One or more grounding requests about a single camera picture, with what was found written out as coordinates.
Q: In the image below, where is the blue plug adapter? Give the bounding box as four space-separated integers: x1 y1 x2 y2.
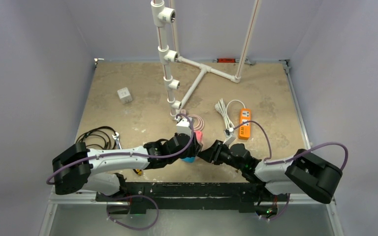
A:
181 157 196 163

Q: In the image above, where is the pink plug adapter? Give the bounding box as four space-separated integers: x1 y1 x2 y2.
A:
194 130 203 150

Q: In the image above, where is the pink power cord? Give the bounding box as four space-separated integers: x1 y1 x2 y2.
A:
179 109 206 132

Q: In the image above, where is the orange power strip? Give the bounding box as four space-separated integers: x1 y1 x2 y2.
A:
238 108 252 140

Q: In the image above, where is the white power cord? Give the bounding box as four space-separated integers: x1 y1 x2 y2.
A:
214 98 247 131

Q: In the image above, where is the white cube socket adapter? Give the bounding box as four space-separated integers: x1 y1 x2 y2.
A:
117 87 133 104

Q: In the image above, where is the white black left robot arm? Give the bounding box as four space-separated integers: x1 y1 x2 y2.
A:
46 134 203 201

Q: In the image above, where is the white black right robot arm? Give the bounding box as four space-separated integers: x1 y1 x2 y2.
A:
198 141 343 204

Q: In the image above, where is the silver open-end wrench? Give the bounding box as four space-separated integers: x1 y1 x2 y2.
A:
112 132 122 149

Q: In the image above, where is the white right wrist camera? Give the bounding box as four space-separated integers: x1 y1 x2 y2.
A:
223 127 236 146

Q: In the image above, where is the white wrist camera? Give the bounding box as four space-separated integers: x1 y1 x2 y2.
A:
175 117 194 142
223 127 236 146

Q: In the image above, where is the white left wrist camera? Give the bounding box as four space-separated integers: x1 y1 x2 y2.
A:
175 117 194 142

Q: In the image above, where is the yellow black handled screwdriver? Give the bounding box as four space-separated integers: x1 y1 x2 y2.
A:
134 169 143 176

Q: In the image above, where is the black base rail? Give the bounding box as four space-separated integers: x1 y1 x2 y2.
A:
94 181 287 214

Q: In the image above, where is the black coiled cable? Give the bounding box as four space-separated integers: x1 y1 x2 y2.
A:
75 126 118 150

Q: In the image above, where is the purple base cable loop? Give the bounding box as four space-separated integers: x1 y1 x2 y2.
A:
106 195 159 231

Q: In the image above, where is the white PVC pipe frame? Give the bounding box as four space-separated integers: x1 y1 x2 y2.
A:
150 0 262 120

